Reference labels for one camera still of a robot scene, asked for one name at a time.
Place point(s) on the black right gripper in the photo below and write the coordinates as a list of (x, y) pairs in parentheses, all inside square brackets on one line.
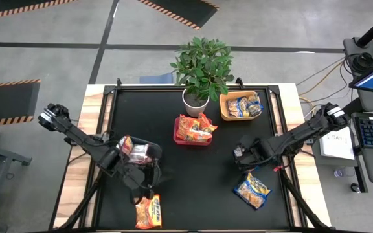
[(261, 150)]

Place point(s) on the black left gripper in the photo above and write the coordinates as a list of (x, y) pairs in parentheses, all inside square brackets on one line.
[(134, 176)]

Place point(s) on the blue ramen noodle pack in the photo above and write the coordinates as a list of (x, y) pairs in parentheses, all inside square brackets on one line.
[(238, 151), (237, 106), (252, 194), (255, 104)]

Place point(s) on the red ramen noodle pack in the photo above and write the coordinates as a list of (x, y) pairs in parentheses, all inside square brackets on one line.
[(139, 153), (126, 145)]

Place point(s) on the orange chicken ramen pack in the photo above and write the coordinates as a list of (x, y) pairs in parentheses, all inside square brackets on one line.
[(194, 136), (186, 124), (147, 212), (207, 124)]

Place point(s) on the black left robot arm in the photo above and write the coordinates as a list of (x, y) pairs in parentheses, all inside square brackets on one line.
[(86, 142)]

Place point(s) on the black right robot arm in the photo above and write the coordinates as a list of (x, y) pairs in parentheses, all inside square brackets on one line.
[(303, 136)]

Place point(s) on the small red tag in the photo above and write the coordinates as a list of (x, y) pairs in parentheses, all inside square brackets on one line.
[(276, 168)]

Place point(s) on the blue-grey plastic bin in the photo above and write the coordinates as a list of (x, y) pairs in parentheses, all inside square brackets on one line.
[(142, 139)]

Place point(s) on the tan plastic bin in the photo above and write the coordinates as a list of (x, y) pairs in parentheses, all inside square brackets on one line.
[(235, 118)]

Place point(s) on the pink plastic bin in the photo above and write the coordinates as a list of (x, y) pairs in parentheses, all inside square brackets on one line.
[(186, 143)]

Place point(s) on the white ribbed plant pot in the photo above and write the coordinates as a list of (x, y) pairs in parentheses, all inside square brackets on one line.
[(193, 111)]

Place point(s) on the black table mat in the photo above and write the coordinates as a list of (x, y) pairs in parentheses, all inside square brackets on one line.
[(160, 106)]

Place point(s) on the white paper sheet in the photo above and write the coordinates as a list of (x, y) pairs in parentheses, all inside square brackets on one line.
[(337, 145)]

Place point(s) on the clear plastic cup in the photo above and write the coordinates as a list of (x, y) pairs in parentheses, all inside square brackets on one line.
[(338, 173)]

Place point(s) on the green leafy potted tree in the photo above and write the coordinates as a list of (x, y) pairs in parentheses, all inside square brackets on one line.
[(202, 68)]

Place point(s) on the black caster wheel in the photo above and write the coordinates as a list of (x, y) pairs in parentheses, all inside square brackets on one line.
[(355, 187)]

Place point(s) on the black diagonal pole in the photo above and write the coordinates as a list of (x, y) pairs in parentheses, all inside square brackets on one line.
[(355, 104)]

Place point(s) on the grey equipment box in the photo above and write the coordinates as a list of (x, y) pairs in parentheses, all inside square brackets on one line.
[(351, 48)]

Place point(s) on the black hazard-striped floor mat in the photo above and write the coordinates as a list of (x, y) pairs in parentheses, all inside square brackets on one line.
[(11, 4), (5, 100), (186, 9)]

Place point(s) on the black frame strut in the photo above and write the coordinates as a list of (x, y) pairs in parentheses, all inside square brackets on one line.
[(83, 204), (298, 202)]

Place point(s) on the black frame clamp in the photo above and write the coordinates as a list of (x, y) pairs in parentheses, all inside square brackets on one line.
[(240, 82), (118, 82)]

